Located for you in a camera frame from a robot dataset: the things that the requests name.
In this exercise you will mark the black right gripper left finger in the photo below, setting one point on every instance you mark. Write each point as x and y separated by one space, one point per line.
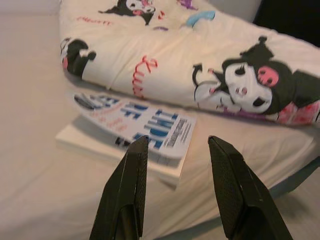
122 200

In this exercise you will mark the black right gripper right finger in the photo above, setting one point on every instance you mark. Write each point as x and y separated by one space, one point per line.
242 200

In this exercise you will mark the white book blue lettered cover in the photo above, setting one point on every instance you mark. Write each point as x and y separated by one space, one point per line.
165 125

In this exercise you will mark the mattress with cream sheet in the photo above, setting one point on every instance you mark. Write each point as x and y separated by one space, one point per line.
37 175

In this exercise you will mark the cream Kuromi print blanket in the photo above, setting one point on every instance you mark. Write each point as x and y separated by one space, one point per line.
175 50

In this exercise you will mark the dark cabinet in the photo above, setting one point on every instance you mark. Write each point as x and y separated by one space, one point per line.
295 20

